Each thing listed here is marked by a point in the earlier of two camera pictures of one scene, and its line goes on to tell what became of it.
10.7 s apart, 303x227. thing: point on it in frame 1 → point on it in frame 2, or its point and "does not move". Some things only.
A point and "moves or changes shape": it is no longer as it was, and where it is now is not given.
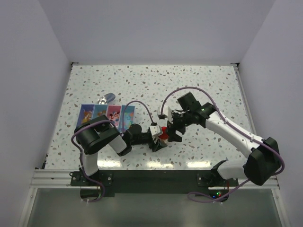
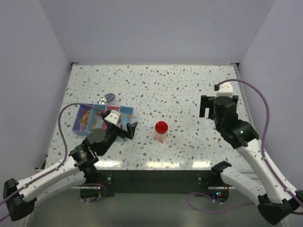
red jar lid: x=164 y=136 moves or changes shape
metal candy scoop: x=104 y=100 does not move
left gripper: x=158 y=145 → x=130 y=128
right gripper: x=171 y=130 → x=206 y=101
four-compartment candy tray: x=120 y=116 does not move
